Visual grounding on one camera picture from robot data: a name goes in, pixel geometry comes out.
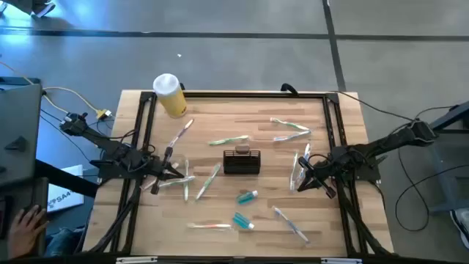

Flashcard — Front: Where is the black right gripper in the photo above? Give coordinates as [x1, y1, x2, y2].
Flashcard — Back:
[297, 156, 345, 199]

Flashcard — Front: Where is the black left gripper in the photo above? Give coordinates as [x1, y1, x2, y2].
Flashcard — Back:
[144, 146, 185, 195]

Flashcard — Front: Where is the blue toothbrush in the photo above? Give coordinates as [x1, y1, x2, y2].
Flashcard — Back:
[289, 150, 300, 191]
[271, 205, 311, 245]
[273, 130, 312, 142]
[297, 142, 311, 184]

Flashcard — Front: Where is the purple toothbrush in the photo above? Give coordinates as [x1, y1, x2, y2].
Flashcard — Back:
[166, 117, 195, 150]

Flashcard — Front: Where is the small teal mouthwash bottle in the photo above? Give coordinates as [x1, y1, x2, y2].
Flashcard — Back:
[236, 189, 259, 205]
[232, 212, 255, 231]

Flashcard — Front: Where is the black wire toothbrush caddy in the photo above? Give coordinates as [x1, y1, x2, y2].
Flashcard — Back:
[223, 144, 262, 175]

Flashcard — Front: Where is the yellow bottle with white cap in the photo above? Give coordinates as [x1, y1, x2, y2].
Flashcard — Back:
[152, 73, 188, 119]

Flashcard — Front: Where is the black curved hook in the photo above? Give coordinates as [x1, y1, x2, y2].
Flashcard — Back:
[280, 82, 300, 97]

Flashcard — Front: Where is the black diagonal bar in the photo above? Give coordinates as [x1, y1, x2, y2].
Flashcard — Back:
[34, 158, 100, 199]

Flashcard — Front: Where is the white printed box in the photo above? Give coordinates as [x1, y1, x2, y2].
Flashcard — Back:
[46, 164, 86, 213]

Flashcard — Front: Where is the person's leg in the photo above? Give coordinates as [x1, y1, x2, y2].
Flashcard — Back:
[45, 226, 87, 257]

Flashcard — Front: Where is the blue-grey metal table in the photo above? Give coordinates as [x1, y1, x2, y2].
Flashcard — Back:
[405, 99, 469, 216]

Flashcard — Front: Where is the person's shoe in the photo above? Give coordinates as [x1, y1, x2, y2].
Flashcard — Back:
[449, 207, 469, 250]
[31, 1, 57, 18]

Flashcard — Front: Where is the person's hand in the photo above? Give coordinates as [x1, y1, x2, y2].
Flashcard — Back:
[7, 204, 49, 260]

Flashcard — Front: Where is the grey desk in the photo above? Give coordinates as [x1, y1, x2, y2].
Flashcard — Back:
[0, 76, 51, 260]

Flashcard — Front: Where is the white bracket strip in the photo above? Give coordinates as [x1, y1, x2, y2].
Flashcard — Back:
[320, 257, 364, 264]
[115, 256, 159, 264]

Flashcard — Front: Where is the black floor cable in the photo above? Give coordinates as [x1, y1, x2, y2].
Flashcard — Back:
[394, 164, 469, 232]

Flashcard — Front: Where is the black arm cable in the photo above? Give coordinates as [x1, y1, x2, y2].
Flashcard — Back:
[331, 90, 455, 124]

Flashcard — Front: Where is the yellow cable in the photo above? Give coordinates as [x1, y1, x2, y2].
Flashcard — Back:
[0, 60, 113, 121]

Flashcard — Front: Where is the black triangular bracket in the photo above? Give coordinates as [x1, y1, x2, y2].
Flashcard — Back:
[4, 135, 29, 152]

